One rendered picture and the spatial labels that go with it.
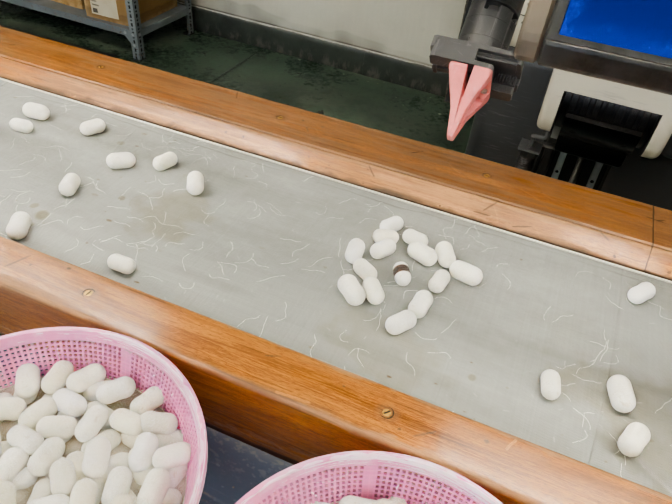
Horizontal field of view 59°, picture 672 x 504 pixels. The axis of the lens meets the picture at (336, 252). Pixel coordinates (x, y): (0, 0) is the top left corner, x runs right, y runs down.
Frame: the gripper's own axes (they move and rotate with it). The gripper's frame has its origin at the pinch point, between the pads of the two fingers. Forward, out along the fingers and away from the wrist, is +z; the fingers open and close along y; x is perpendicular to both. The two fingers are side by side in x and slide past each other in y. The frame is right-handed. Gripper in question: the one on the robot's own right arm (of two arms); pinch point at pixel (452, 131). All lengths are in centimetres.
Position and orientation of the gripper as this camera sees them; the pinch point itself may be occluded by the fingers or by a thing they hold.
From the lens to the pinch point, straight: 68.7
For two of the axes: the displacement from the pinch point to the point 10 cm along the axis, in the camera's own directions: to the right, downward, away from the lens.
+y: 9.2, 3.1, -2.5
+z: -3.4, 9.3, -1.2
